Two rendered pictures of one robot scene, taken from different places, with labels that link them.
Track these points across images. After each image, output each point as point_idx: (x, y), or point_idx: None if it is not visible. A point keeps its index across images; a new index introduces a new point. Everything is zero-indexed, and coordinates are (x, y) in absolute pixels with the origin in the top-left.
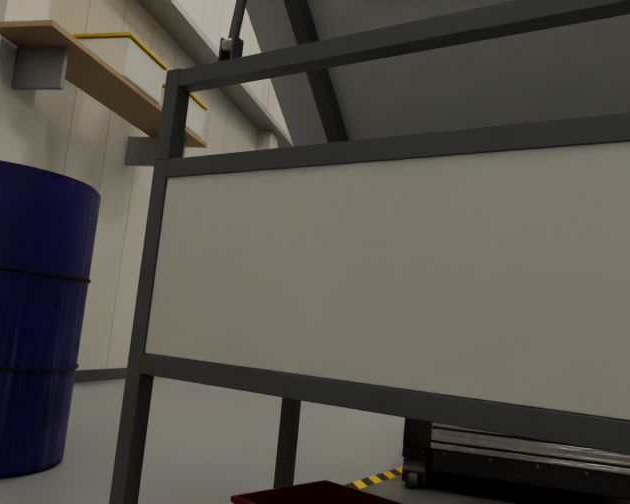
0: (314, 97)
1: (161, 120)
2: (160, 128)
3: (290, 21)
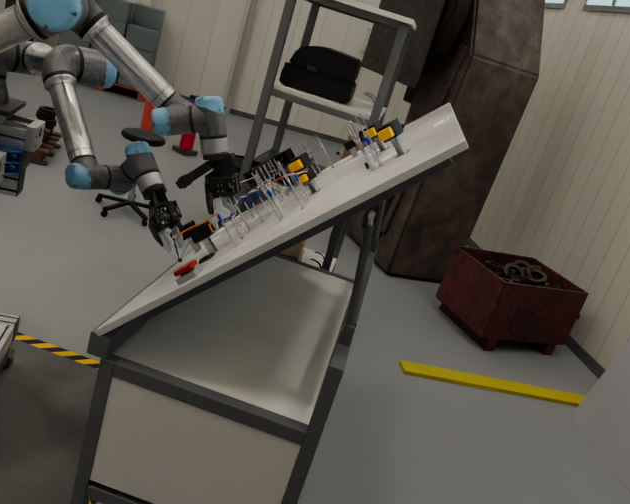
0: (226, 279)
1: (330, 408)
2: (328, 414)
3: (288, 248)
